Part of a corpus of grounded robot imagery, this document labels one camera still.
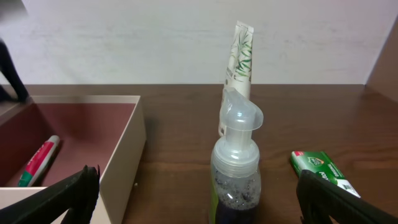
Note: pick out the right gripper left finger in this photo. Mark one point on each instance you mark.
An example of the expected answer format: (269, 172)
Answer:
(75, 196)

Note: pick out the red green toothpaste tube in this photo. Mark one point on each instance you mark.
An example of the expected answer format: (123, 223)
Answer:
(38, 163)

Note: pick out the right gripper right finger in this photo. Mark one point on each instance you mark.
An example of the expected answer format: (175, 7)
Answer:
(322, 202)

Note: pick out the white cardboard box pink interior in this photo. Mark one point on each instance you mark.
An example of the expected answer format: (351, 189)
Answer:
(106, 132)

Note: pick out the white botanical lotion tube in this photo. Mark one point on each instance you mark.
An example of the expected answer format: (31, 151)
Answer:
(239, 68)

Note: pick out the green soap bar package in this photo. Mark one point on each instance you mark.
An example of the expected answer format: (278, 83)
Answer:
(321, 164)

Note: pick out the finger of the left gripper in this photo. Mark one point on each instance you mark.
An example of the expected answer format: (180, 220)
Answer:
(10, 73)

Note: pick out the clear pump soap bottle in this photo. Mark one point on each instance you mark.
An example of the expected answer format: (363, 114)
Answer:
(235, 175)

